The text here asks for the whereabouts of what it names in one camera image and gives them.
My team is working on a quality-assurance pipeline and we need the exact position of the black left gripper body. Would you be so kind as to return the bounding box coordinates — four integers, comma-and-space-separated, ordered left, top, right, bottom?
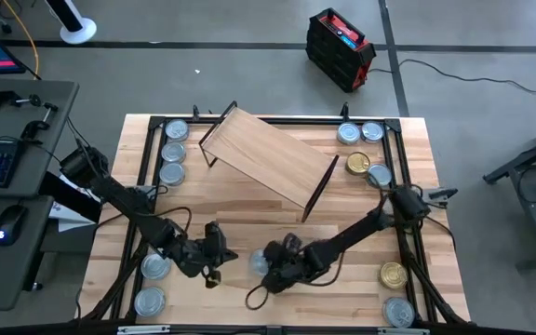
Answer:
174, 221, 227, 288

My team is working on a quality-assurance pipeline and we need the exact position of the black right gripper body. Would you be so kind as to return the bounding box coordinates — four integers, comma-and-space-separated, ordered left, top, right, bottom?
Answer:
279, 233, 329, 284

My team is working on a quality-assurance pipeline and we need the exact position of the silver-lid tuna can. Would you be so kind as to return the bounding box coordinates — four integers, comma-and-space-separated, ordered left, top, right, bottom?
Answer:
133, 286, 167, 318
360, 120, 385, 144
382, 296, 417, 329
164, 117, 191, 143
158, 161, 186, 187
336, 121, 362, 146
248, 248, 272, 279
160, 141, 187, 165
140, 252, 172, 281
367, 163, 393, 189

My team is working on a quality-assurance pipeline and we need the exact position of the gold-lid tuna can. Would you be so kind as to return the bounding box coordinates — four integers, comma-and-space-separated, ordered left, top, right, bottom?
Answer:
378, 261, 409, 291
344, 151, 371, 177

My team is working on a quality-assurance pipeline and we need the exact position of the white paper sheet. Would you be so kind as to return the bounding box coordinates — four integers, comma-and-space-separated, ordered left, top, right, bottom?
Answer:
47, 199, 98, 234

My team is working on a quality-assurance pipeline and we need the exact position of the black flat box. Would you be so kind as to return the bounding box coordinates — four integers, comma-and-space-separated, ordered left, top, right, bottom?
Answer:
38, 170, 104, 224

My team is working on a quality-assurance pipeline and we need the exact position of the black computer mouse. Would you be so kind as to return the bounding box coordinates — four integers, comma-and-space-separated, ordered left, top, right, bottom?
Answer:
0, 204, 30, 248

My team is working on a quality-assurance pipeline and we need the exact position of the red black tool case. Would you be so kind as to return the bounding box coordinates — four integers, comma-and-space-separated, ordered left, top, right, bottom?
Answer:
304, 7, 378, 93

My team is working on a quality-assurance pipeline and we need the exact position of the black desk clamp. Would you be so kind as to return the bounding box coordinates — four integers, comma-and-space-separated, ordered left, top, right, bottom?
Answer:
0, 86, 44, 112
19, 101, 60, 141

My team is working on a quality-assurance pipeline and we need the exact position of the white round-base stand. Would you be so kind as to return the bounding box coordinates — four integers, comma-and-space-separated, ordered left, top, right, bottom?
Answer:
43, 0, 98, 46

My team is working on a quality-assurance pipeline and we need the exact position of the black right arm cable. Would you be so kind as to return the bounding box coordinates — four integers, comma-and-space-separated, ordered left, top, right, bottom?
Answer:
244, 283, 270, 311

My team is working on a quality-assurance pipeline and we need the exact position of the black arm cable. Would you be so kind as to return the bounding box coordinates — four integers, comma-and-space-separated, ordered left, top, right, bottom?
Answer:
244, 283, 270, 311
149, 184, 194, 236

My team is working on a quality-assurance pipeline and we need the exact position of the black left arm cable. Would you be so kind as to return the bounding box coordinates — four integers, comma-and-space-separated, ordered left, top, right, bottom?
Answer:
149, 184, 194, 236

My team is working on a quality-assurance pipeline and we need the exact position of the silver metal bracket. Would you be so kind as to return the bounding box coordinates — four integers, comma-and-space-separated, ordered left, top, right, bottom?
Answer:
116, 325, 171, 335
377, 327, 431, 335

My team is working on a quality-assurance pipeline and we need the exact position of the wooden shelf black frame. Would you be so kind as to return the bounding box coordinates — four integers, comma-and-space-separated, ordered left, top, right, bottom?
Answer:
197, 99, 342, 223

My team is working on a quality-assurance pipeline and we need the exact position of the black metal table frame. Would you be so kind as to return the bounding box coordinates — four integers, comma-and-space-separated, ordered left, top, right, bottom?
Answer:
77, 114, 472, 328

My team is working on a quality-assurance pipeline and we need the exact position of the grey clamp bracket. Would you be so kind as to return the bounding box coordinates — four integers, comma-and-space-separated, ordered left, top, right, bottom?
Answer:
427, 186, 459, 202

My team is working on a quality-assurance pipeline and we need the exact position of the black floor cable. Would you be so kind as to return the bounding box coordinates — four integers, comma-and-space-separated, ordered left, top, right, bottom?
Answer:
368, 58, 536, 97

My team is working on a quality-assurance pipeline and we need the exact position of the yellow cable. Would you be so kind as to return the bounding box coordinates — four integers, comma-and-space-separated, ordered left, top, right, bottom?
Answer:
0, 0, 41, 81

